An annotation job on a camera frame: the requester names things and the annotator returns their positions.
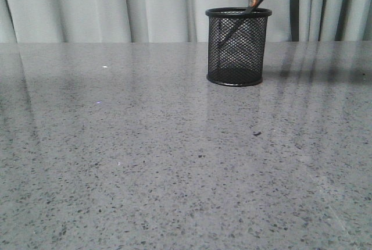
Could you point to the black mesh pen cup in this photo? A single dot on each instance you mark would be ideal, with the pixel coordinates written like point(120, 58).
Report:
point(235, 78)

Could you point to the grey fabric curtain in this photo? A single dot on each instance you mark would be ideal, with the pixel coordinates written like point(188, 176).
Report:
point(175, 20)

